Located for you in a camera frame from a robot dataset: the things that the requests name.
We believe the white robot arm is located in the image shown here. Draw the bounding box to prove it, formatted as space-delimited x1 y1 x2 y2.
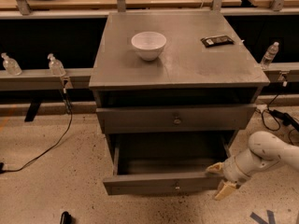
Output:
206 131 299 201

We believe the black power adapter cable right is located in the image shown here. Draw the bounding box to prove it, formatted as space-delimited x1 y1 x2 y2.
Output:
255 81 299 147

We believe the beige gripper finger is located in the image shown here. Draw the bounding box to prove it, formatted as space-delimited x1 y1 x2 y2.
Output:
206 162 223 174
214 180 237 201

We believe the white ceramic bowl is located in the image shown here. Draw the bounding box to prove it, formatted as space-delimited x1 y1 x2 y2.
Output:
131 32 166 61

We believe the grey top drawer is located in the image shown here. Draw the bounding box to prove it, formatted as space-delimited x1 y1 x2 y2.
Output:
96 105 256 134

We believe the black object on floor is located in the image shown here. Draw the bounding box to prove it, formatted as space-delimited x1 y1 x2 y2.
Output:
60 212 72 224

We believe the clear pump bottle far left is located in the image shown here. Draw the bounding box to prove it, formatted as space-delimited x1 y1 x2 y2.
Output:
1 52 21 76

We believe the grey metal rail shelf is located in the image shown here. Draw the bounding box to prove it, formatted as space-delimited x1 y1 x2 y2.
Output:
0 63 299 91

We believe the clear water bottle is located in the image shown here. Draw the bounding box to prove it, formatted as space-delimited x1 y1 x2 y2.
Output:
260 42 279 69

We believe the grey drawer cabinet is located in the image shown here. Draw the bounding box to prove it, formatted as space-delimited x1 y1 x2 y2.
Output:
88 10 271 179

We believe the grey drawer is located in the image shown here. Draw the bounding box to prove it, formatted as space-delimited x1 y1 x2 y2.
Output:
104 132 229 195
96 105 256 134

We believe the clear pump bottle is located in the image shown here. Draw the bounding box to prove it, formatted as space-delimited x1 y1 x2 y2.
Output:
1 52 21 76
48 53 66 77

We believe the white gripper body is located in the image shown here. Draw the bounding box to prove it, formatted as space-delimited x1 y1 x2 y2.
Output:
223 154 251 186

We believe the black floor cable left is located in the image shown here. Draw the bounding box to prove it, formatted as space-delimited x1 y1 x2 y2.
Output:
0 79 74 175

